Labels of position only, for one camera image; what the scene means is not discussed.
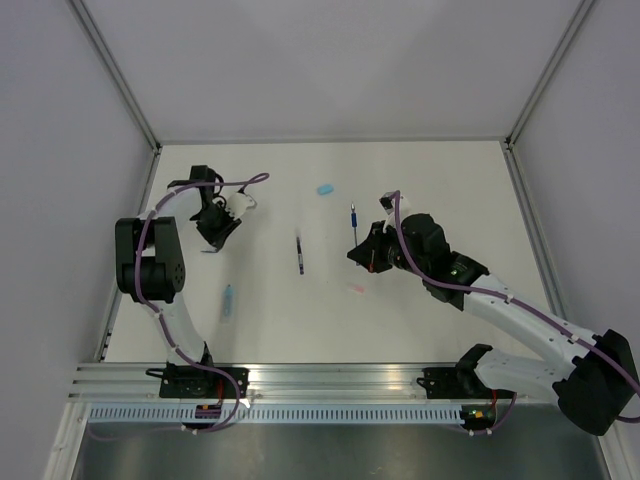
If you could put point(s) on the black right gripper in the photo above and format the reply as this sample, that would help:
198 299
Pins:
369 252

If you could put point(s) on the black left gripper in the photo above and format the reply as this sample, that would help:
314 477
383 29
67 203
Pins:
217 239

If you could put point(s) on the blue gel pen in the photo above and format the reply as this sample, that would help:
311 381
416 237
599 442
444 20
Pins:
354 223

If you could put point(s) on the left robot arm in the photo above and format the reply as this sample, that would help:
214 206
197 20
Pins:
151 270

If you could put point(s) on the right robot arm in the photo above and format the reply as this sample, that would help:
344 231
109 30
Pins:
590 377

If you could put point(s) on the blue highlighter pen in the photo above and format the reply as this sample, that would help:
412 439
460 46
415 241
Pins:
228 303

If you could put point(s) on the light blue highlighter cap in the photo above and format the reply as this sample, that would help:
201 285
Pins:
325 189

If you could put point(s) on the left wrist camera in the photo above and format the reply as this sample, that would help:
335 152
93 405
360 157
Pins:
239 203

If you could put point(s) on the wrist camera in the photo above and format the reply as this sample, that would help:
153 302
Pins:
239 203
397 207

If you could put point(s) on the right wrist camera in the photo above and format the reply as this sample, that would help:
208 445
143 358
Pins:
397 207

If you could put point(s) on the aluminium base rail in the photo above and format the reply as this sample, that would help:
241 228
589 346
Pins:
266 383

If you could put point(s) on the white slotted cable duct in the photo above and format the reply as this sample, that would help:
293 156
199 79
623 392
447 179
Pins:
444 414

